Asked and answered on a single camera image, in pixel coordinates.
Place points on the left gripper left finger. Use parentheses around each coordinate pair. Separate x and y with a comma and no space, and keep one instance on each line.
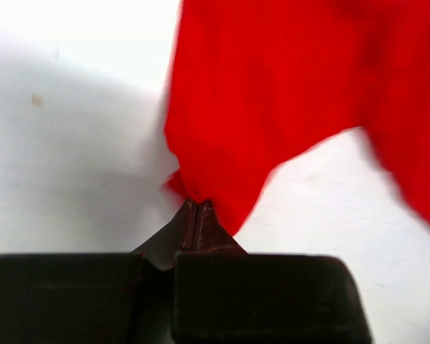
(175,236)

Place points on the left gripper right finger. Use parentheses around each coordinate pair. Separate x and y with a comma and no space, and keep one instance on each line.
(210,236)

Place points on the red t shirt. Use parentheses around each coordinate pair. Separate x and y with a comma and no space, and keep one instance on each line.
(256,83)

